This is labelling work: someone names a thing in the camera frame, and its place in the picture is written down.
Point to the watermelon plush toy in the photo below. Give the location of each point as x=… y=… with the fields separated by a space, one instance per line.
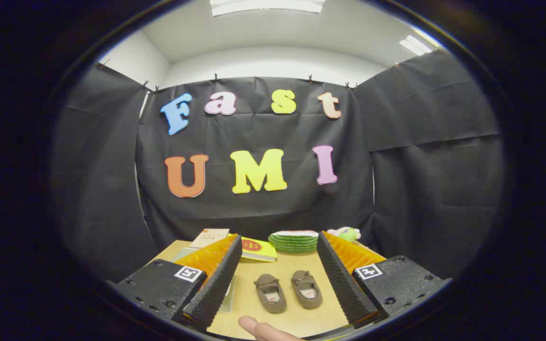
x=294 y=242

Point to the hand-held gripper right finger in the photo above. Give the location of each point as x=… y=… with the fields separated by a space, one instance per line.
x=341 y=284

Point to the small ceiling light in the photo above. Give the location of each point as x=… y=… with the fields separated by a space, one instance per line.
x=415 y=45

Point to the pink and green plush toy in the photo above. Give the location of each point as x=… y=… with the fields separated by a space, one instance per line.
x=346 y=233

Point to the yellow book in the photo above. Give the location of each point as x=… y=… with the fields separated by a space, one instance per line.
x=266 y=249

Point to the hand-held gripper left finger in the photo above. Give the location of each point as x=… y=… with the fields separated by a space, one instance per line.
x=216 y=284

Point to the long ceiling light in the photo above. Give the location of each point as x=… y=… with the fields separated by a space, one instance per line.
x=266 y=5

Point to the grey-green fabric storage box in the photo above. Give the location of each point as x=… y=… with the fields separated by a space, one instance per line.
x=183 y=254

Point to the brown fuzzy shoe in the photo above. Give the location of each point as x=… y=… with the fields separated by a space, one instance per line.
x=270 y=293
x=306 y=289

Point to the beige book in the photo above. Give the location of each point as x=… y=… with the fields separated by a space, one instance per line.
x=209 y=237

